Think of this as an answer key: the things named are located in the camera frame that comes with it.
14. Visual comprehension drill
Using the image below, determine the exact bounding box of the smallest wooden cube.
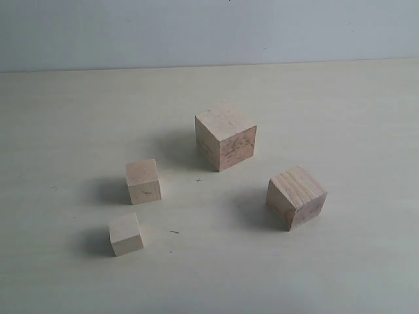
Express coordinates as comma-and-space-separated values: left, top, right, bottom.
109, 213, 144, 256

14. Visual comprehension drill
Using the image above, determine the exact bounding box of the second largest wooden cube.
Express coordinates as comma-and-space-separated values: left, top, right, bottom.
266, 166, 327, 232

